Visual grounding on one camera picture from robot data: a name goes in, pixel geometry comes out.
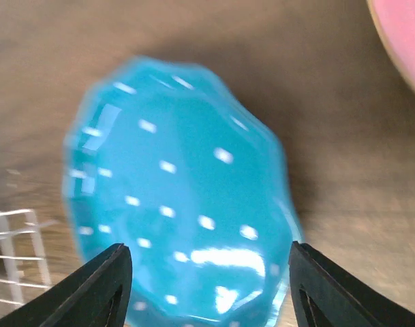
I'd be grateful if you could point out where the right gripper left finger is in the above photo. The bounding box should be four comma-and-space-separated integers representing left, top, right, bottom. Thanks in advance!
0, 244, 132, 327

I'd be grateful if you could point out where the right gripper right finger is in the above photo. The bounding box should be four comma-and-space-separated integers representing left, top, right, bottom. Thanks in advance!
289, 241, 415, 327

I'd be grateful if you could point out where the teal dotted plate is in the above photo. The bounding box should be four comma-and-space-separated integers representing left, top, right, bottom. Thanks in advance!
62, 57, 303, 326

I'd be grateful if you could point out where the pink round plate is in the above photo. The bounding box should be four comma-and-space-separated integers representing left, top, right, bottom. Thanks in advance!
367, 1, 415, 92

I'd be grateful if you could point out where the white wire dish rack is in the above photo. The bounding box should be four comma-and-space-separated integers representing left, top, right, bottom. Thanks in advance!
0, 208, 58, 319

